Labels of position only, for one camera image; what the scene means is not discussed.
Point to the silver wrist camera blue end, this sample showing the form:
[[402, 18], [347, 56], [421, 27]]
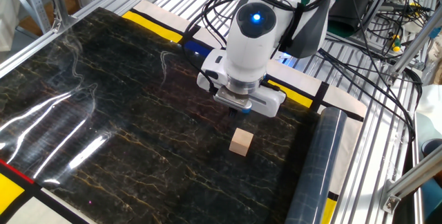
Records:
[[233, 99]]

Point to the black pouch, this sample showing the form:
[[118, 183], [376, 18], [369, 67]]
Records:
[[348, 9]]

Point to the perforated grey steel upright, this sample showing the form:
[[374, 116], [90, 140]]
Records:
[[34, 2]]

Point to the yellow green screwdriver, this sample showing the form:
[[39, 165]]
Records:
[[396, 44]]

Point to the teal bin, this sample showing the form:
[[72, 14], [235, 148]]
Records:
[[431, 196]]

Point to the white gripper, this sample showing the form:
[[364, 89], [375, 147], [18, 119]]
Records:
[[269, 101]]

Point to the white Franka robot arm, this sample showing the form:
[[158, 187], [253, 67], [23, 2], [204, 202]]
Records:
[[255, 44]]

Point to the small wooden cube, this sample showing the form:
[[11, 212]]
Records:
[[241, 142]]

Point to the black marble pattern sheet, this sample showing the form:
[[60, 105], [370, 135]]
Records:
[[172, 148]]

